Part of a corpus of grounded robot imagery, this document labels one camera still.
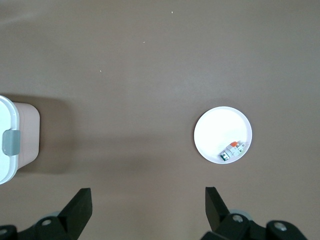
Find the silver orange small part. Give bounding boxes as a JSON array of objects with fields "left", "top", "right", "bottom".
[{"left": 219, "top": 140, "right": 246, "bottom": 162}]

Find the pale pink round plate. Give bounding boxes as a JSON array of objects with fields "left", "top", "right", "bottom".
[{"left": 193, "top": 106, "right": 253, "bottom": 165}]

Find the white lidded plastic box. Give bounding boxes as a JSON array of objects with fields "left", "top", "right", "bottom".
[{"left": 0, "top": 94, "right": 41, "bottom": 186}]

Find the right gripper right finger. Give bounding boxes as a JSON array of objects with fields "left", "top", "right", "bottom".
[{"left": 200, "top": 186, "right": 310, "bottom": 240}]

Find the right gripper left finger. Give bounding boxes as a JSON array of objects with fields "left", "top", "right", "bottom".
[{"left": 0, "top": 187, "right": 94, "bottom": 240}]

